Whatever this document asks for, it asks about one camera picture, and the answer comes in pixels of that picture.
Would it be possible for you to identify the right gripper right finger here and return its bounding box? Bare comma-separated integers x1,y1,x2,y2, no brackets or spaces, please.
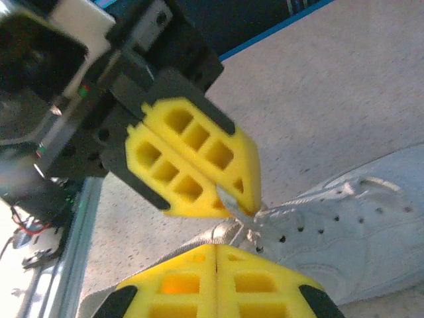
215,246,345,318

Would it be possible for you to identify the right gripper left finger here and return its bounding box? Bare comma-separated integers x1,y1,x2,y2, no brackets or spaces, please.
99,244,218,318

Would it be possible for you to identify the white shoelace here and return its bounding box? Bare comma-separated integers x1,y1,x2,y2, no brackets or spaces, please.
217,184,266,252

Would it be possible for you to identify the white sneaker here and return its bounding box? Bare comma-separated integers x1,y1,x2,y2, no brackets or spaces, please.
79,142,424,307

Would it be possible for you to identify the blue table edge strip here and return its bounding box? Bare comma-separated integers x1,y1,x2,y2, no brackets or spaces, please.
217,0,335,64

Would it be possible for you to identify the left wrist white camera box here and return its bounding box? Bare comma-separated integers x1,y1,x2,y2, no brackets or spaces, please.
0,0,117,146

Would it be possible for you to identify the aluminium front frame rail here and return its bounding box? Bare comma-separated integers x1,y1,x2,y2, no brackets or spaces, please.
19,178,105,318

